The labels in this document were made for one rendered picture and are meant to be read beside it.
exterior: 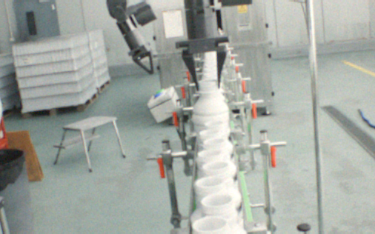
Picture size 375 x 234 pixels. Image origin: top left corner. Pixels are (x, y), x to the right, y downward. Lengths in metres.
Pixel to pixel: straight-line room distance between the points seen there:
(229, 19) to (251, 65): 0.60
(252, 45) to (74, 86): 3.10
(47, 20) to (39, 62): 4.15
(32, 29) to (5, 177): 9.13
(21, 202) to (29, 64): 4.89
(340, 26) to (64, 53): 6.58
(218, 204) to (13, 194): 2.48
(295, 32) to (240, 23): 5.76
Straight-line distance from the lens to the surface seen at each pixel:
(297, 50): 11.38
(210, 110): 0.90
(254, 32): 5.70
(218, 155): 0.70
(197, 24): 0.89
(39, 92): 7.75
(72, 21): 11.62
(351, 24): 11.66
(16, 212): 3.03
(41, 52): 7.64
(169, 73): 5.74
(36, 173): 4.58
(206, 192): 0.58
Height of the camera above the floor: 1.38
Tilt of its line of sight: 13 degrees down
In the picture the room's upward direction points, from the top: 7 degrees counter-clockwise
